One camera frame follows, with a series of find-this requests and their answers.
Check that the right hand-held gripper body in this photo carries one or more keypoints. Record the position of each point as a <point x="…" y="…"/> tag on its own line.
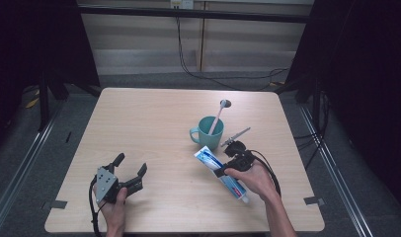
<point x="241" y="161"/>

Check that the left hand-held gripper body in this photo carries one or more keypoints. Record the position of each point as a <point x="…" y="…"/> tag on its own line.
<point x="106" y="186"/>

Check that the blue white toothpaste tube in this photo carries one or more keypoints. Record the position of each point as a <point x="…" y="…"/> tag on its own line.
<point x="208" y="158"/>

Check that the teal mug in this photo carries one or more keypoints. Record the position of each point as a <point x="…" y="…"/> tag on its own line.
<point x="206" y="140"/>

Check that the pink toothbrush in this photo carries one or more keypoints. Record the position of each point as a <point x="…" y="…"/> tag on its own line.
<point x="217" y="120"/>

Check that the person's right hand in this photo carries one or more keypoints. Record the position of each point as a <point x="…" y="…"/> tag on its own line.
<point x="257" y="181"/>

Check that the person's left hand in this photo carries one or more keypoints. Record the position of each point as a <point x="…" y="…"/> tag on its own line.
<point x="114" y="214"/>

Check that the grey tape strip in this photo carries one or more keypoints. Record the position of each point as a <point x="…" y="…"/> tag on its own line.
<point x="55" y="204"/>
<point x="313" y="200"/>

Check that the dark round table grommet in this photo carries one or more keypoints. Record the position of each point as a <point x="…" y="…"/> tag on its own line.
<point x="228" y="104"/>

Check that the black metal stand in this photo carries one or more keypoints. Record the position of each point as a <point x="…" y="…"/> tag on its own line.
<point x="317" y="105"/>
<point x="43" y="102"/>

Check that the yellow floor tape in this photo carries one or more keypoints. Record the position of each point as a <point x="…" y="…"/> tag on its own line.
<point x="32" y="102"/>

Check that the black curtain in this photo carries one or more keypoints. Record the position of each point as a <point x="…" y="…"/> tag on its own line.
<point x="30" y="42"/>
<point x="369" y="82"/>

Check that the black horizontal bar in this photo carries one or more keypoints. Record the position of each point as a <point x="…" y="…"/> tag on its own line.
<point x="188" y="14"/>

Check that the metal floor rail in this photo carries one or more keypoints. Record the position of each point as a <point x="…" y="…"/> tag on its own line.
<point x="20" y="171"/>
<point x="340" y="184"/>

